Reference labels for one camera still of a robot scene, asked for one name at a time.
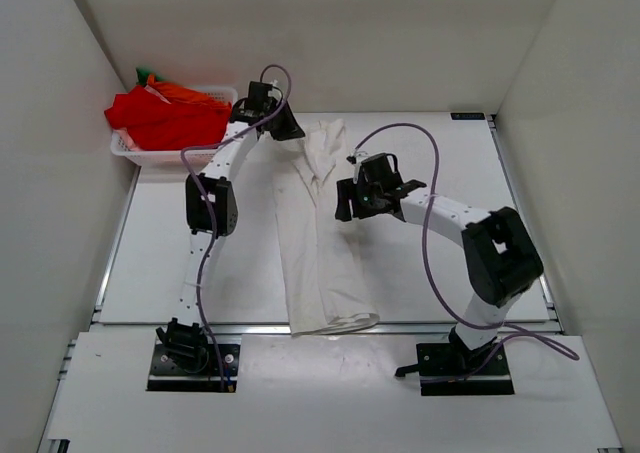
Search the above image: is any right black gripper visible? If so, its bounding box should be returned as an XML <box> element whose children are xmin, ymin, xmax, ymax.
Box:
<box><xmin>336</xmin><ymin>177</ymin><xmax>382</xmax><ymax>223</ymax></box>

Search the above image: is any white t shirt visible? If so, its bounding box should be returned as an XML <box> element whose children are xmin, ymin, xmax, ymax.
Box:
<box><xmin>273</xmin><ymin>119</ymin><xmax>380</xmax><ymax>336</ymax></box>

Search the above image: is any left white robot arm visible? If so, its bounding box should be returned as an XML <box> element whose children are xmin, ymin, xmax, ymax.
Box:
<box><xmin>156</xmin><ymin>92</ymin><xmax>304</xmax><ymax>377</ymax></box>

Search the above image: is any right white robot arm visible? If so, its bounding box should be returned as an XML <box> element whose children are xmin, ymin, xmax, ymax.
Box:
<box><xmin>335</xmin><ymin>179</ymin><xmax>544</xmax><ymax>374</ymax></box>

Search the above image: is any orange t shirt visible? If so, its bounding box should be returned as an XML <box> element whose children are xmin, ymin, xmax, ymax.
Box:
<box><xmin>146</xmin><ymin>74</ymin><xmax>228</xmax><ymax>108</ymax></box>

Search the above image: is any red t shirt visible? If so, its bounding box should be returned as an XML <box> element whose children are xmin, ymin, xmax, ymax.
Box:
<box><xmin>104</xmin><ymin>86</ymin><xmax>231</xmax><ymax>151</ymax></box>

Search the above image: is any black label on table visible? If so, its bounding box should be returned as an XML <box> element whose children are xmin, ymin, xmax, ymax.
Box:
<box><xmin>450</xmin><ymin>112</ymin><xmax>485</xmax><ymax>121</ymax></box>

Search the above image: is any green cloth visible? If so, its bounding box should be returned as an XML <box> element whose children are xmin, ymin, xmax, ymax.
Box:
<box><xmin>136</xmin><ymin>67</ymin><xmax>154</xmax><ymax>86</ymax></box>

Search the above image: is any pink cloth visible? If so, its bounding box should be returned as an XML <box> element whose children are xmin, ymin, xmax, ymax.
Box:
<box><xmin>115</xmin><ymin>128</ymin><xmax>140</xmax><ymax>151</ymax></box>

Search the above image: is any white plastic laundry basket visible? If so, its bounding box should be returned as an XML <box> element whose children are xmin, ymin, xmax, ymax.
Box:
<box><xmin>111</xmin><ymin>85</ymin><xmax>238</xmax><ymax>166</ymax></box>

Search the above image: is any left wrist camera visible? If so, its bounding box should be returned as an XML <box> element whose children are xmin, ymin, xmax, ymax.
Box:
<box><xmin>244</xmin><ymin>81</ymin><xmax>283</xmax><ymax>119</ymax></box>

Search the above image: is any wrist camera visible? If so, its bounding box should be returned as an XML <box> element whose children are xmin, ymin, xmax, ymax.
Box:
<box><xmin>348</xmin><ymin>152</ymin><xmax>402</xmax><ymax>188</ymax></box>
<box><xmin>244</xmin><ymin>81</ymin><xmax>283</xmax><ymax>119</ymax></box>

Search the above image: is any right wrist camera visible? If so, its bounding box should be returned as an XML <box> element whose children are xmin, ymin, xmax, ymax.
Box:
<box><xmin>348</xmin><ymin>152</ymin><xmax>402</xmax><ymax>188</ymax></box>

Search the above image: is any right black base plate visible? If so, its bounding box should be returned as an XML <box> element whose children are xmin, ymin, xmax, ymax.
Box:
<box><xmin>394</xmin><ymin>342</ymin><xmax>515</xmax><ymax>397</ymax></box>

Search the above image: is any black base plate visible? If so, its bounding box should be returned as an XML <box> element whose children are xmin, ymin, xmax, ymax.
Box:
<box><xmin>146</xmin><ymin>342</ymin><xmax>241</xmax><ymax>393</ymax></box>
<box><xmin>394</xmin><ymin>342</ymin><xmax>515</xmax><ymax>397</ymax></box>

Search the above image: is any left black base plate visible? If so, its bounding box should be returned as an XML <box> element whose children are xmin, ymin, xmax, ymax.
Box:
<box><xmin>146</xmin><ymin>342</ymin><xmax>241</xmax><ymax>393</ymax></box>

